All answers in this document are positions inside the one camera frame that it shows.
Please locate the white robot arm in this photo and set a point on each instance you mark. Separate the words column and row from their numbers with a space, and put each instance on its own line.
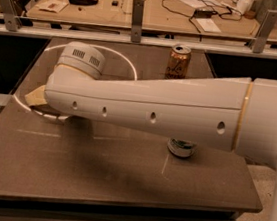
column 238, row 114

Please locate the metal bracket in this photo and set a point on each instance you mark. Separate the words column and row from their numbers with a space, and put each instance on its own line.
column 11, row 19
column 258, row 43
column 136, row 22

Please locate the wooden background desk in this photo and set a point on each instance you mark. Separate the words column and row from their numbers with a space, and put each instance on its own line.
column 159, row 16

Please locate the right metal bracket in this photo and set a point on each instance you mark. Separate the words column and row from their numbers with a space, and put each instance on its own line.
column 258, row 43

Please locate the white paper card left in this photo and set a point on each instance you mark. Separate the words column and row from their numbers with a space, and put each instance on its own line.
column 52, row 6

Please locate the small black box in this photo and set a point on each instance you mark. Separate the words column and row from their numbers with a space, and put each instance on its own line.
column 114, row 2

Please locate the white paper sheet right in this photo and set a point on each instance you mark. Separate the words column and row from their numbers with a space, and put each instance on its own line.
column 208, row 25

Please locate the black flat tool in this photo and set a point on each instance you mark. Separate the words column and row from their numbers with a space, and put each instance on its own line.
column 83, row 2

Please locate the black power adapter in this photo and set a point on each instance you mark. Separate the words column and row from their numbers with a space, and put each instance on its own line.
column 203, row 13

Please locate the left metal bracket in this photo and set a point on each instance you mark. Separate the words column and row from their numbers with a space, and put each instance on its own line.
column 11, row 19

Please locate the green white 7up can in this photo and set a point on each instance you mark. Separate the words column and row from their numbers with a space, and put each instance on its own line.
column 181, row 149

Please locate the middle metal bracket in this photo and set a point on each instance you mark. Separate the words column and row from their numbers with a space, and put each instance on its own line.
column 136, row 22

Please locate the orange LaCroix can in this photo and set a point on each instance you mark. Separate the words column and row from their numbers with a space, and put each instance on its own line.
column 179, row 59

